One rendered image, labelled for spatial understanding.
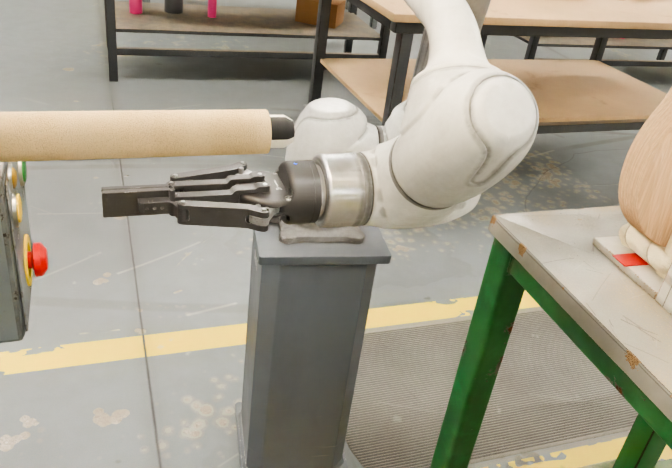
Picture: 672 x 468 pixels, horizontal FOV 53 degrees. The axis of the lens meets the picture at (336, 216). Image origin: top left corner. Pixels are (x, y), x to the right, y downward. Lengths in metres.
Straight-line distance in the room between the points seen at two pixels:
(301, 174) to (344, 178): 0.05
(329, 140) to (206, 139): 0.85
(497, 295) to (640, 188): 0.31
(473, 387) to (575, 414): 0.99
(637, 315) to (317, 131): 0.66
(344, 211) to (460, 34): 0.23
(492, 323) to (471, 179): 0.55
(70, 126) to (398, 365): 1.82
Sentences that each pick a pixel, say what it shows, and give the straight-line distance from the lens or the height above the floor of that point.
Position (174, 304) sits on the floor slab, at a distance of 2.35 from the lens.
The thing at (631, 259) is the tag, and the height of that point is 0.94.
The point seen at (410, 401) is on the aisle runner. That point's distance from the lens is 2.08.
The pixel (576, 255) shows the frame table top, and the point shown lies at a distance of 1.09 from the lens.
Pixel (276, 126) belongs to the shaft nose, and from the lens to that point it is 0.48.
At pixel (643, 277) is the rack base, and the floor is 0.94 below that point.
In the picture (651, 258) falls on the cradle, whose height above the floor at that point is 0.96.
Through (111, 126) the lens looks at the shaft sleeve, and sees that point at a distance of 0.46.
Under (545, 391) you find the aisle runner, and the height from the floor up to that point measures 0.00.
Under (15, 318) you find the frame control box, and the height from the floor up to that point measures 0.95.
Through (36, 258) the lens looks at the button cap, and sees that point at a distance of 0.83.
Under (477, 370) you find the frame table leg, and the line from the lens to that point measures 1.26.
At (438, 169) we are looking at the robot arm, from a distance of 0.67.
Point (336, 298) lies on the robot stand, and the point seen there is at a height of 0.58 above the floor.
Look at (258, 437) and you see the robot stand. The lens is 1.72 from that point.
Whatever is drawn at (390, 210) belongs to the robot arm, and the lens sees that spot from 0.78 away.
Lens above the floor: 1.44
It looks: 30 degrees down
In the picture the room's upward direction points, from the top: 8 degrees clockwise
